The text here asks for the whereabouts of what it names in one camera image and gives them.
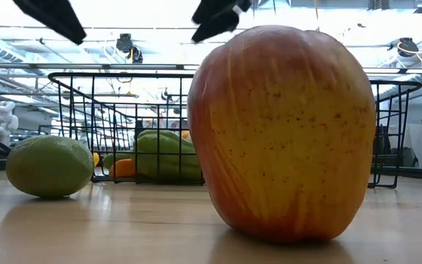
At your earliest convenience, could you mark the yellow bell pepper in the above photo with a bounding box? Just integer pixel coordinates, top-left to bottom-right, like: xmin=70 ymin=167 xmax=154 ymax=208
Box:
xmin=179 ymin=129 xmax=194 ymax=144

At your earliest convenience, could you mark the red yellow apple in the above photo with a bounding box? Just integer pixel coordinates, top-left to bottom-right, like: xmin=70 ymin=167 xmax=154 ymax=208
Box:
xmin=187 ymin=24 xmax=377 ymax=245

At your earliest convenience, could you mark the green bell pepper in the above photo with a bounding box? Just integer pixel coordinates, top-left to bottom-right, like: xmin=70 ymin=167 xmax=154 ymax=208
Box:
xmin=134 ymin=128 xmax=202 ymax=181

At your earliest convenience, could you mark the green lime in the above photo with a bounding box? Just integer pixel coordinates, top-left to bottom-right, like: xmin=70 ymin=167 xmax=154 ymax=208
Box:
xmin=4 ymin=134 xmax=95 ymax=199

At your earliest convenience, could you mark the orange carrot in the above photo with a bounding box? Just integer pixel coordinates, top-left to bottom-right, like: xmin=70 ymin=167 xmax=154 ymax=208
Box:
xmin=108 ymin=158 xmax=137 ymax=179

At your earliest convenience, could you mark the white robot figure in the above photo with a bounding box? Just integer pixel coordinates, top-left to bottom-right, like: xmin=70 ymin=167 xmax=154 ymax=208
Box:
xmin=0 ymin=100 xmax=20 ymax=147

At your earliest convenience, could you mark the black ceiling cable reel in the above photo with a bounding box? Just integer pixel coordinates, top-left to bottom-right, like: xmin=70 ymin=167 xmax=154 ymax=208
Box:
xmin=115 ymin=32 xmax=135 ymax=54
xmin=396 ymin=36 xmax=420 ymax=59

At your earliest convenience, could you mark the black wire basket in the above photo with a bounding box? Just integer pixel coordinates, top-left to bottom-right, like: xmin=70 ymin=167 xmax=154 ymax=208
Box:
xmin=47 ymin=72 xmax=207 ymax=186
xmin=366 ymin=79 xmax=422 ymax=190

